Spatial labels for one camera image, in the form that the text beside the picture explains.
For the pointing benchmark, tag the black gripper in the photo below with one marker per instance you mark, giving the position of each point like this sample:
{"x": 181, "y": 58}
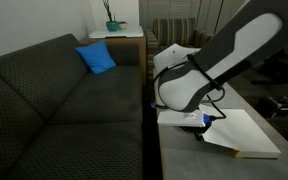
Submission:
{"x": 197, "y": 131}

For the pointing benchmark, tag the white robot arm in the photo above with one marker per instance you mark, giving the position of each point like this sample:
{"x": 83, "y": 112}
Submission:
{"x": 258, "y": 30}

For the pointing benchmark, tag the teal plant pot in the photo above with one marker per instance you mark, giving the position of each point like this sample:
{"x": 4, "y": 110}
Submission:
{"x": 112, "y": 26}

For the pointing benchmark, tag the wooden side table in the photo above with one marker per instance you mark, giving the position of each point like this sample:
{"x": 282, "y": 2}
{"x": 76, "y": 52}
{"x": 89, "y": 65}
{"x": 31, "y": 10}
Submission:
{"x": 127, "y": 51}

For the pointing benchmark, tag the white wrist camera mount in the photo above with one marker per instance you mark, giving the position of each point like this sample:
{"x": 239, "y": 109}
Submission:
{"x": 197, "y": 118}

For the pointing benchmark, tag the dark grey sofa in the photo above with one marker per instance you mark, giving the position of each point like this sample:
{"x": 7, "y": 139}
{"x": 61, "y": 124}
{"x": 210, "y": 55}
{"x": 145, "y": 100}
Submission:
{"x": 60, "y": 121}

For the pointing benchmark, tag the striped armchair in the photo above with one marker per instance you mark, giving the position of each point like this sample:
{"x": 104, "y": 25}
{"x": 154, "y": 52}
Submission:
{"x": 166, "y": 32}

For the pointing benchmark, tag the small white bowl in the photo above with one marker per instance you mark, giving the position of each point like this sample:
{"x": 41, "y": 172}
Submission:
{"x": 123, "y": 25}

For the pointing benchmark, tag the blue cushion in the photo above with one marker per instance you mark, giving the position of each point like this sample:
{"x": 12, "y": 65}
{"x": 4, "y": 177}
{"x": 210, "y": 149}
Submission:
{"x": 97, "y": 57}

